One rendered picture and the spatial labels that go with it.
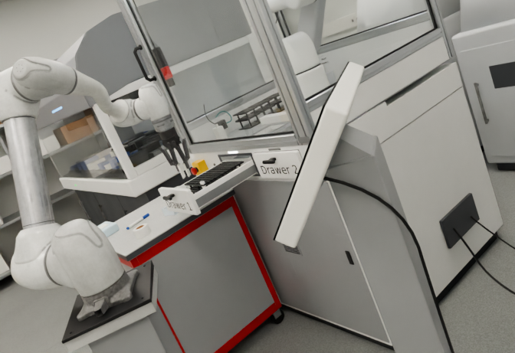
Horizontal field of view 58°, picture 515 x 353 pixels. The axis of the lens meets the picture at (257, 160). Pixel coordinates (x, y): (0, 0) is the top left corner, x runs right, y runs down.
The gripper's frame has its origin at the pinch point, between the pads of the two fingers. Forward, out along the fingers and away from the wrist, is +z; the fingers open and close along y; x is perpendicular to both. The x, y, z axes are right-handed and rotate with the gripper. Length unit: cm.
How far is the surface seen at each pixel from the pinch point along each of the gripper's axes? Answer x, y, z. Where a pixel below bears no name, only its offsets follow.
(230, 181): -17.7, 23.4, 6.9
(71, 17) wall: 362, -194, -138
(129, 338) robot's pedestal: -80, -8, 27
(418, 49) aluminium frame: 13, 114, -14
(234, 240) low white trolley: 0.3, 8.9, 40.7
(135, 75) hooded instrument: 63, -29, -47
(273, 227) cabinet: -4.1, 29.8, 37.6
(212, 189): -23.7, 17.1, 5.8
